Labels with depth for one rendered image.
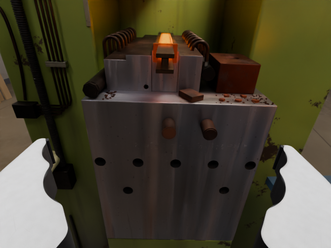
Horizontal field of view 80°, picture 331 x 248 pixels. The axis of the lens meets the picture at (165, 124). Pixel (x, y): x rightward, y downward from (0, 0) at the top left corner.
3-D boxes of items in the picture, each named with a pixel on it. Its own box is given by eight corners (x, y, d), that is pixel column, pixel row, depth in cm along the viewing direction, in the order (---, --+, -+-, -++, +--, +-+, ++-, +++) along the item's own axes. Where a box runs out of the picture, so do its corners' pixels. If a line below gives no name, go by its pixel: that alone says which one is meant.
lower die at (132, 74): (198, 92, 43) (203, 51, 39) (107, 90, 43) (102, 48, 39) (183, 56, 80) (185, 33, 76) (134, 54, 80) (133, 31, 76)
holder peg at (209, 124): (216, 140, 38) (218, 128, 36) (202, 140, 38) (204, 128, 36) (212, 130, 41) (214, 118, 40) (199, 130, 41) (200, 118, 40)
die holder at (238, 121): (233, 241, 60) (278, 106, 38) (106, 238, 60) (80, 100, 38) (203, 139, 109) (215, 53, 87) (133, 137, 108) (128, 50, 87)
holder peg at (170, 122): (175, 139, 37) (176, 127, 36) (161, 139, 37) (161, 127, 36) (175, 129, 41) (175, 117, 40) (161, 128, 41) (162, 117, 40)
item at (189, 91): (203, 100, 40) (204, 94, 39) (191, 103, 38) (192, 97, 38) (189, 93, 43) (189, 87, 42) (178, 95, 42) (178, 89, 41)
